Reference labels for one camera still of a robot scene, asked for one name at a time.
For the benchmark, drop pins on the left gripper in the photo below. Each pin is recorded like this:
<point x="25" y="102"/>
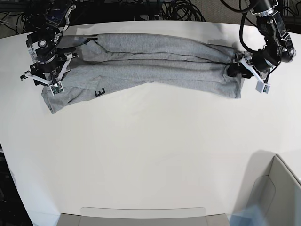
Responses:
<point x="264" y="61"/>

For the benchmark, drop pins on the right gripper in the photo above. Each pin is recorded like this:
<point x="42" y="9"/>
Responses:
<point x="58" y="66"/>

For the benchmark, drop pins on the grey T-shirt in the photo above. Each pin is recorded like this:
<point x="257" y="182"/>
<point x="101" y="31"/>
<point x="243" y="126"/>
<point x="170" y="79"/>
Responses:
<point x="113" y="62"/>

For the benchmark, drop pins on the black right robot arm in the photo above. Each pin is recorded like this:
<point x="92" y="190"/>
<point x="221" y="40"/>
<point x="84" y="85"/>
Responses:
<point x="48" y="59"/>

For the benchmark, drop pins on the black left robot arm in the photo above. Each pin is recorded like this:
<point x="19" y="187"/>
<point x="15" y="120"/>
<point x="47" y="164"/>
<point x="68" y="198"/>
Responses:
<point x="278" y="43"/>

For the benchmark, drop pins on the grey bin right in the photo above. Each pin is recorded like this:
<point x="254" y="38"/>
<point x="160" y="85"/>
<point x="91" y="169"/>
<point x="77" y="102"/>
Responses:
<point x="275" y="199"/>

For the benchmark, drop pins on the blue blurred object bottom right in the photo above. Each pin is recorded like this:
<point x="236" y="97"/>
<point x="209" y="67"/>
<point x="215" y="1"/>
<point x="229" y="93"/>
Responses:
<point x="249" y="215"/>

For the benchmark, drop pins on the grey tray bottom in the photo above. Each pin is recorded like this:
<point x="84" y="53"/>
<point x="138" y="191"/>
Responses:
<point x="91" y="216"/>

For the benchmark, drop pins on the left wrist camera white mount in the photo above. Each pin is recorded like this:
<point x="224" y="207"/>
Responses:
<point x="245" y="59"/>

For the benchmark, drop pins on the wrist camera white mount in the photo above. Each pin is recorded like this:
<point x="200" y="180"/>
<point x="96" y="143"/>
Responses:
<point x="245" y="59"/>
<point x="54" y="85"/>

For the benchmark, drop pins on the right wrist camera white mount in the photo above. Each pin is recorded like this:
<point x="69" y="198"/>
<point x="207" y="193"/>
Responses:
<point x="54" y="85"/>

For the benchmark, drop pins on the black cable bundle background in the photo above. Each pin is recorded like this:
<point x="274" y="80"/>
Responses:
<point x="22" y="16"/>

